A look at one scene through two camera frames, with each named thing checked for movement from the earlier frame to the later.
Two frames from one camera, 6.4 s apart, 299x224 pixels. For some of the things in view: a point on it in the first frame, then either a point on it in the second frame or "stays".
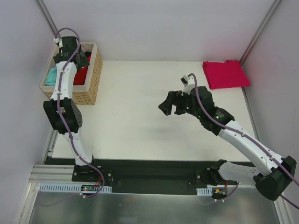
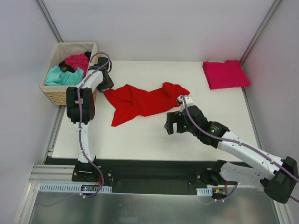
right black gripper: (178, 100) to (174, 122)
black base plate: (150, 176) stays
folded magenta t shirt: (228, 74) stays
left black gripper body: (82, 60) to (107, 83)
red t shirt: (81, 73) to (127, 102)
